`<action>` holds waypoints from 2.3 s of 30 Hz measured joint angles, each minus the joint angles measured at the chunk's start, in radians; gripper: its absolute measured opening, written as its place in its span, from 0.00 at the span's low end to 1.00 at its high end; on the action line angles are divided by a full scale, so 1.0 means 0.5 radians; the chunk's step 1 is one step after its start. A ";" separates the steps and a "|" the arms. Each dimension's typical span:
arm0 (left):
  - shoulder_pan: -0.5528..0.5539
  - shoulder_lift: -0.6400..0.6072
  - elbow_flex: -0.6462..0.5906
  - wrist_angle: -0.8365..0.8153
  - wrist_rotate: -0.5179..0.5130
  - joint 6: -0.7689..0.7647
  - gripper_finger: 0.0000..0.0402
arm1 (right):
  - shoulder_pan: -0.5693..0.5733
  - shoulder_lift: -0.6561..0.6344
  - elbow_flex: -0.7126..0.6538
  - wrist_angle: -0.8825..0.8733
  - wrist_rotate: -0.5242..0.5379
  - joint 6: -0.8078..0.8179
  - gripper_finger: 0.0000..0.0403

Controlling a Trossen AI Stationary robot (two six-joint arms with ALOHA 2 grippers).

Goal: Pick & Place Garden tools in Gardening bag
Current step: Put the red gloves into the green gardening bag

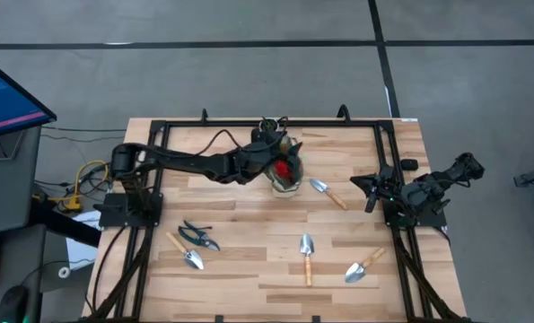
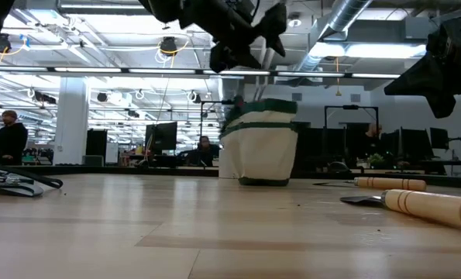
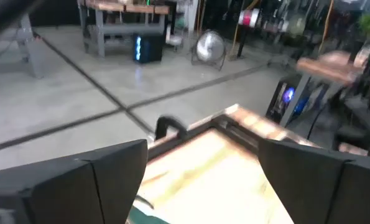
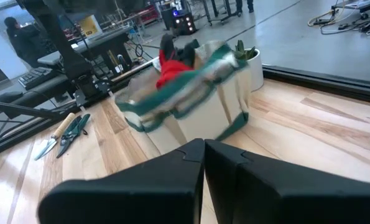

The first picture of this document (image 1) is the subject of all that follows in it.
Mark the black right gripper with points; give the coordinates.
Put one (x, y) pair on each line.
(390, 186)

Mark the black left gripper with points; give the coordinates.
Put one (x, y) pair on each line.
(255, 161)

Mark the beige green canvas gardening bag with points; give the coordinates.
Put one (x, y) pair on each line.
(284, 188)

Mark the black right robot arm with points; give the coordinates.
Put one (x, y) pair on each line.
(437, 186)

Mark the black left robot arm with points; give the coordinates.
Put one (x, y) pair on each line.
(181, 159)

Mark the small black box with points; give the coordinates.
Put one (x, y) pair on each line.
(409, 164)

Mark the white paper sheet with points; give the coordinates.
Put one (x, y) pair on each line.
(80, 244)

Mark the black desk beam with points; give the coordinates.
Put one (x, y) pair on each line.
(64, 224)

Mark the white tape roll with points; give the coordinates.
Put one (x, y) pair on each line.
(60, 272)

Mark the monitor with blue screen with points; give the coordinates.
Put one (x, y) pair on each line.
(6, 103)

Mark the black computer mouse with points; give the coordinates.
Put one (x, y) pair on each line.
(11, 305)

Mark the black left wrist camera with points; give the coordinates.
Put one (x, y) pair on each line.
(268, 127)

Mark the black metal table frame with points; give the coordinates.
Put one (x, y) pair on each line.
(338, 123)

